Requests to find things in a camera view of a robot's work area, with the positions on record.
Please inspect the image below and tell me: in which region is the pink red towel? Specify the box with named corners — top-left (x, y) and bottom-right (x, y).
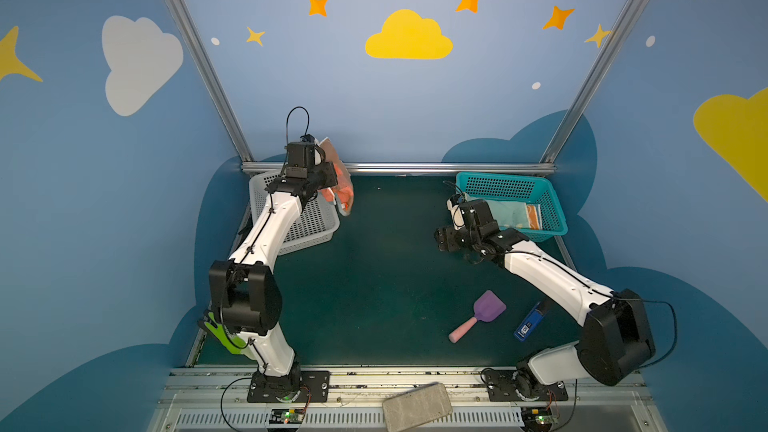
top-left (319, 137), bottom-right (354, 216)

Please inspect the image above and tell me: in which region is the white plastic basket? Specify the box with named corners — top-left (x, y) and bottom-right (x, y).
top-left (249, 171), bottom-right (340, 255)

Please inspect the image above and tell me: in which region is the yellow teal towel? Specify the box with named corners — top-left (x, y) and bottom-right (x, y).
top-left (485, 199), bottom-right (530, 229)

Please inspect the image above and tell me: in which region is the orange bunny pattern towel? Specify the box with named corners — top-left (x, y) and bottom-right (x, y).
top-left (525, 203), bottom-right (543, 230)

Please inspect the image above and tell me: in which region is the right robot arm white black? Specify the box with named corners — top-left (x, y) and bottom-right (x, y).
top-left (435, 226), bottom-right (656, 397)

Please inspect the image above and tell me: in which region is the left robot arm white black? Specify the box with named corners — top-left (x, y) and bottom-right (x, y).
top-left (200, 162), bottom-right (337, 390)

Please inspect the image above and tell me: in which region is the purple pink toy scoop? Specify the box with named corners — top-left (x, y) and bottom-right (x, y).
top-left (448, 290), bottom-right (507, 343)

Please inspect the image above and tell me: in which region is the teal plastic basket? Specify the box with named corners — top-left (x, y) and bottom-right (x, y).
top-left (456, 171), bottom-right (568, 242)

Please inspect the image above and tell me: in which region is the grey sponge block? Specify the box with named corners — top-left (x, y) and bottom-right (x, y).
top-left (382, 382), bottom-right (453, 432)

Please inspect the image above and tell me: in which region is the green work glove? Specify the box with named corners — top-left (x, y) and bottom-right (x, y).
top-left (197, 310), bottom-right (247, 355)

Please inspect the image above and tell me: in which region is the right green circuit board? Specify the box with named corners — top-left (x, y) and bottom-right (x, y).
top-left (521, 408), bottom-right (559, 432)

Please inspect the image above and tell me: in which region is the green circuit board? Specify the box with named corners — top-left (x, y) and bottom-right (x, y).
top-left (269, 409), bottom-right (306, 426)
top-left (521, 408), bottom-right (559, 432)

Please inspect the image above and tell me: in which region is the left green circuit board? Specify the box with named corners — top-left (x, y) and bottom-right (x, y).
top-left (269, 409), bottom-right (306, 426)

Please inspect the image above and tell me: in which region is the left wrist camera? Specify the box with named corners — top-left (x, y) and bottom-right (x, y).
top-left (285, 134), bottom-right (325, 171)

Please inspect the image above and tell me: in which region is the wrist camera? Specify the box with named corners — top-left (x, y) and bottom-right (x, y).
top-left (285, 134), bottom-right (325, 171)
top-left (446, 194), bottom-right (495, 230)

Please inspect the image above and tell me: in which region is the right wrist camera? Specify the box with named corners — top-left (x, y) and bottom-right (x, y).
top-left (446, 194), bottom-right (495, 230)

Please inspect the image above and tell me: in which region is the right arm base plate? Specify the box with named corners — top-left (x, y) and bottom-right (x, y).
top-left (480, 368), bottom-right (569, 402)

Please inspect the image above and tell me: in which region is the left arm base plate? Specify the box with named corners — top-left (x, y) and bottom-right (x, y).
top-left (246, 371), bottom-right (330, 404)

